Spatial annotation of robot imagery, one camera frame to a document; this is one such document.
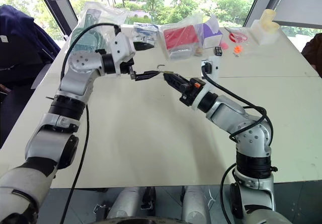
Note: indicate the cream pipe fitting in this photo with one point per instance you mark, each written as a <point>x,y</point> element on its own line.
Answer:
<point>268,20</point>

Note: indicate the blue packet in clear bag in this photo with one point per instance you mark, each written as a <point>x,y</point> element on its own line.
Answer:
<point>144,29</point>

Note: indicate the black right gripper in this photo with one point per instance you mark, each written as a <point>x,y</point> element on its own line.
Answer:
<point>189,90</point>

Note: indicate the purple and white carton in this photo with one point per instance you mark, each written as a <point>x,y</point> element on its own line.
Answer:
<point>210,31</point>

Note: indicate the small black box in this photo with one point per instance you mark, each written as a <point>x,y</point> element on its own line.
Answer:
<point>218,51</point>

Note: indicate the plastic bag with teal item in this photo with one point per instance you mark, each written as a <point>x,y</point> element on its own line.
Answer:
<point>88,32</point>

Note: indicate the orange plastic piece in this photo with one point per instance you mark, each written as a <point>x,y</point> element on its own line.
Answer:
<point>238,49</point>

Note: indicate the red box in plastic bag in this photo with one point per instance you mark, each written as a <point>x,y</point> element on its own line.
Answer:
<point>179,36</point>

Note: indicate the pink plastic piece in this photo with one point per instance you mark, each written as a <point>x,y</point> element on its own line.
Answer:
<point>224,45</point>

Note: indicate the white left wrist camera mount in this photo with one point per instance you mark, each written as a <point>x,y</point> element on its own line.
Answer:
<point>120,47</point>

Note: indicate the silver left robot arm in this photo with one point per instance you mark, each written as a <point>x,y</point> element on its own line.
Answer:
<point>75,80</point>

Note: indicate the small brown object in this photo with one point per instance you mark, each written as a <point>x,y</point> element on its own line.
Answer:
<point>198,50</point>

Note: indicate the red scissors in clear bag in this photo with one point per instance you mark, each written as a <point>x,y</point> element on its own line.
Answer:
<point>236,36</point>

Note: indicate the flat black object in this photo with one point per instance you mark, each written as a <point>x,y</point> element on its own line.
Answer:
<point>143,45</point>

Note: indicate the small metal hook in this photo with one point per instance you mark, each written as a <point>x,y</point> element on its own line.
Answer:
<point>169,72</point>

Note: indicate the person in brown clothing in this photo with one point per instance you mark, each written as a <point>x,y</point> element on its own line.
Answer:
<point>314,50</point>

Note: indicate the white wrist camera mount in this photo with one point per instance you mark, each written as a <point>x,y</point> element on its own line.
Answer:
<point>120,47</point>
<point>215,68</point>

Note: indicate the white plastic block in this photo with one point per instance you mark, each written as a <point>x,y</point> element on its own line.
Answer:
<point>264,36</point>

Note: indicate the dark blue jacket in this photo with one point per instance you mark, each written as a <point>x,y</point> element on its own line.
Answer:
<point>20,40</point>

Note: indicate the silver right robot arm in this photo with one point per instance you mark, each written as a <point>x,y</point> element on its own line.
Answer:
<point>226,110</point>

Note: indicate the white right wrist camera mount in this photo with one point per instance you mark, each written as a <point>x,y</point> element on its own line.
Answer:
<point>215,68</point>

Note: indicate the silver rounded robot leg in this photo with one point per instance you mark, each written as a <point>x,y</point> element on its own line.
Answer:
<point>128,204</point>
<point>195,204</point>

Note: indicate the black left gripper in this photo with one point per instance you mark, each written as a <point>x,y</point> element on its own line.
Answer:
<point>125,69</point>

